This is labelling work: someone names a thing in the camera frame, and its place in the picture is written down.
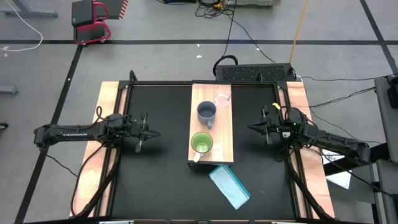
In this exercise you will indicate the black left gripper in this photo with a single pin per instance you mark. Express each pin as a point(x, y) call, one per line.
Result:
point(136, 131)

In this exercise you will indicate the green ceramic mug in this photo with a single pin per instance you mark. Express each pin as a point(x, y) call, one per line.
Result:
point(202, 142)

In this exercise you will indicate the wooden table side panel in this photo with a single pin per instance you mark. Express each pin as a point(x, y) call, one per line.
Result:
point(107, 96)
point(297, 93)

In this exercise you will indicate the gray floor block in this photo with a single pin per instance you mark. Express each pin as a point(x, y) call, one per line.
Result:
point(7, 89)

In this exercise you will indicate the light blue cloth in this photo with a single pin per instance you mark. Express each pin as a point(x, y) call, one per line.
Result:
point(230, 186)

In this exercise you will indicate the black computer case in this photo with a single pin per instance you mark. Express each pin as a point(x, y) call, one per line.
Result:
point(255, 73)

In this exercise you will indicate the gray desk foot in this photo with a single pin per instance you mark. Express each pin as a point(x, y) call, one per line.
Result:
point(31, 13)

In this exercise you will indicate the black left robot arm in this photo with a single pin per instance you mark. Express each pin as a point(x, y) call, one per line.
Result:
point(74, 133)

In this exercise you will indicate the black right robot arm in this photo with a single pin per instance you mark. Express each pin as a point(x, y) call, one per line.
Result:
point(335, 143)

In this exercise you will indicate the gray equipment box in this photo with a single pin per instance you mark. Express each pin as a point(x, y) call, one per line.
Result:
point(255, 2)

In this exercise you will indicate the red and black cart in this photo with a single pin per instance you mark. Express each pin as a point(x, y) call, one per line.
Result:
point(82, 14)

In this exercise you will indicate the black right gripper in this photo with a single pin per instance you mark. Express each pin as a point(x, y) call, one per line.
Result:
point(273, 128)

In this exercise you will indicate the blue ceramic mug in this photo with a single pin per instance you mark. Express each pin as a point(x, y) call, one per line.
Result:
point(206, 113)

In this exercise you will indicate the small yellow tag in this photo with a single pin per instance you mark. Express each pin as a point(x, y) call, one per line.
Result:
point(276, 106)

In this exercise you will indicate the wooden board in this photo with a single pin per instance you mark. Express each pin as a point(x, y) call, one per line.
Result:
point(222, 137)

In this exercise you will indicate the gray side cabinet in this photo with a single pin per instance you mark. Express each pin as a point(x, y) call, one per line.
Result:
point(388, 186)

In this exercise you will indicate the white paper sheet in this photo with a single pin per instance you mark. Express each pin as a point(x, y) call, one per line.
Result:
point(329, 157)
point(340, 180)

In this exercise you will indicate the clear glass mug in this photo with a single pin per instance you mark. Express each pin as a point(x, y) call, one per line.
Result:
point(223, 99)

